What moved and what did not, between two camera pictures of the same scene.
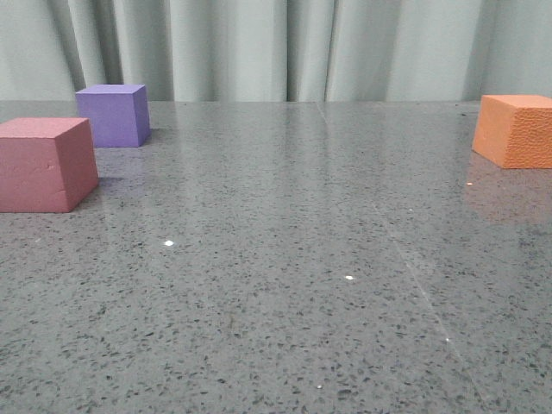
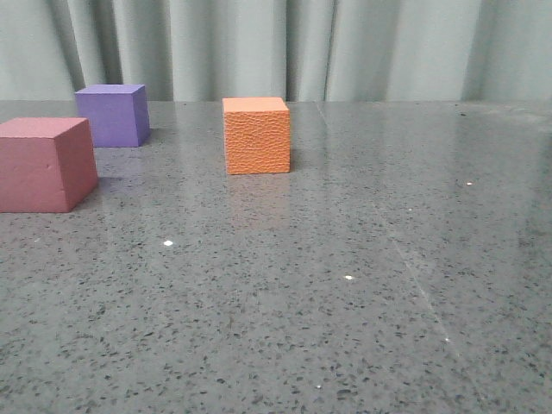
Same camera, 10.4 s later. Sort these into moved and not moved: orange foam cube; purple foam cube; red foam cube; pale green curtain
Moved: orange foam cube
Not moved: purple foam cube; red foam cube; pale green curtain
